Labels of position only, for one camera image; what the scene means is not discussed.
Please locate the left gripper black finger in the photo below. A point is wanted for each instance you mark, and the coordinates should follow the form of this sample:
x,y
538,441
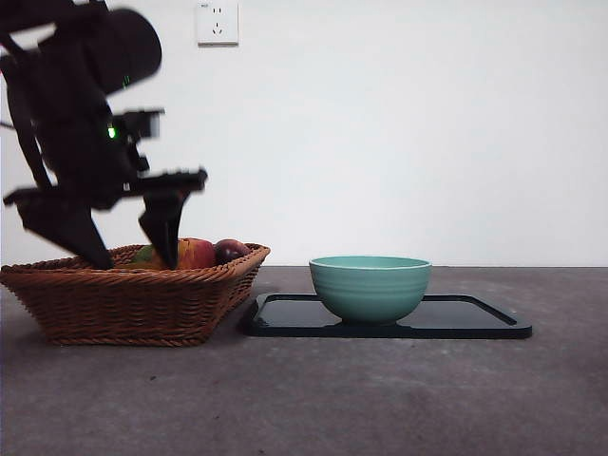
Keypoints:
x,y
71,228
164,223

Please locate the teal ribbed bowl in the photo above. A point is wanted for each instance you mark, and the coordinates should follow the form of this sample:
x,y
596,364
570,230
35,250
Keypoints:
x,y
370,294

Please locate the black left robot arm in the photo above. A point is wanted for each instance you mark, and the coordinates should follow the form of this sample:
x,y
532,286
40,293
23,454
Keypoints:
x,y
71,71

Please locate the green fruit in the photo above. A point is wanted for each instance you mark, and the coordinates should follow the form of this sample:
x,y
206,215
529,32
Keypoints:
x,y
142,255

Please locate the red yellow apple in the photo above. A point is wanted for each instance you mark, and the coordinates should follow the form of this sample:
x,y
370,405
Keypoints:
x,y
199,254

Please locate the dark red plum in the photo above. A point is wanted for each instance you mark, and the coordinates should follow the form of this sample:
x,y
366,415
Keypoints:
x,y
230,252

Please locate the brown wicker basket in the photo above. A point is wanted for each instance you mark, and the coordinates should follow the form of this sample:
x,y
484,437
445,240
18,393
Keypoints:
x,y
119,304

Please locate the dark rectangular tray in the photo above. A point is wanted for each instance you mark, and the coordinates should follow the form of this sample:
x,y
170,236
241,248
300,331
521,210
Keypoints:
x,y
294,316

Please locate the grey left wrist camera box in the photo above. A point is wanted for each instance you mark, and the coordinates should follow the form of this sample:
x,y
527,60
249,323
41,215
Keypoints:
x,y
142,124

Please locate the white wall socket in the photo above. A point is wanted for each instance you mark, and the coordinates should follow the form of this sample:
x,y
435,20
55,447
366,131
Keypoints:
x,y
218,24

